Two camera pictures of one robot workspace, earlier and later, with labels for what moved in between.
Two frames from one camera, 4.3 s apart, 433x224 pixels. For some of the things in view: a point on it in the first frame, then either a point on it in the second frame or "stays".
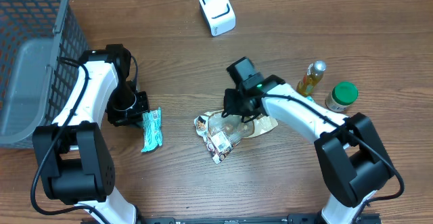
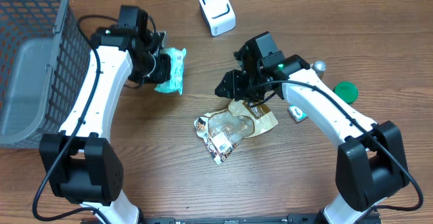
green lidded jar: (343, 95) stays
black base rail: (367, 218) stays
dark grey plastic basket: (42, 45) stays
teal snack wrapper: (152, 120) -> (175, 82)
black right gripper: (231, 107) -> (234, 82)
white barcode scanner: (218, 10) stays
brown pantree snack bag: (222, 134) stays
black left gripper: (120, 118) -> (162, 75)
